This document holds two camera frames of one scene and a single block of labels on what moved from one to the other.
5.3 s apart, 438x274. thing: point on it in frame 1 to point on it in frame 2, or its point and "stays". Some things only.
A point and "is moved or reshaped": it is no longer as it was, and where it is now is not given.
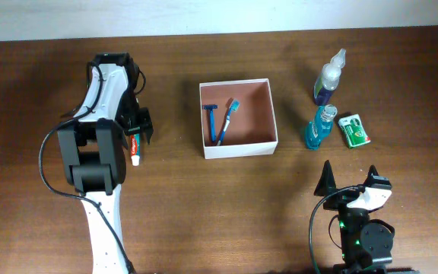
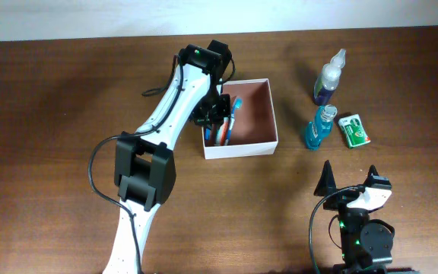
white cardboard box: x=251 y=130 stays
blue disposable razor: x=211 y=107 is moved or reshaped
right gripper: x=340 y=198 stays
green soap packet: x=353 y=131 stays
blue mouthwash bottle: x=320 y=126 stays
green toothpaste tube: x=134 y=148 is moved or reshaped
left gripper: x=144 y=124 to x=209 y=120
